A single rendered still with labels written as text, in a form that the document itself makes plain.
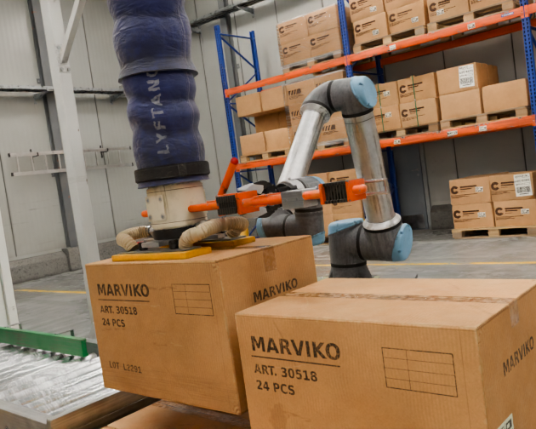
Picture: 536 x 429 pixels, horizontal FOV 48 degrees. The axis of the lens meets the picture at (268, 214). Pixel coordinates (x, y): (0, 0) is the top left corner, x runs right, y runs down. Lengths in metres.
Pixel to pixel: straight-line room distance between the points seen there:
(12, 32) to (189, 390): 11.21
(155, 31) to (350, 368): 1.06
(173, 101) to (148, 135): 0.12
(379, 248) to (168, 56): 1.11
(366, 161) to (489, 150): 8.08
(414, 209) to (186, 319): 9.32
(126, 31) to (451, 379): 1.25
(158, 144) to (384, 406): 0.94
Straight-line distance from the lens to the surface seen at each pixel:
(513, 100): 8.79
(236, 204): 1.60
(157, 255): 1.71
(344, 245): 2.42
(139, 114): 1.77
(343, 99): 2.18
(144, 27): 1.79
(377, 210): 2.30
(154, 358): 1.78
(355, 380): 1.30
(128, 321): 1.84
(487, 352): 1.18
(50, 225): 12.18
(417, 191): 10.72
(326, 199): 1.43
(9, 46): 12.44
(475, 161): 10.35
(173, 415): 2.04
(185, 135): 1.76
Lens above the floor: 1.26
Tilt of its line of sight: 3 degrees down
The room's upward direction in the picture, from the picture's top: 8 degrees counter-clockwise
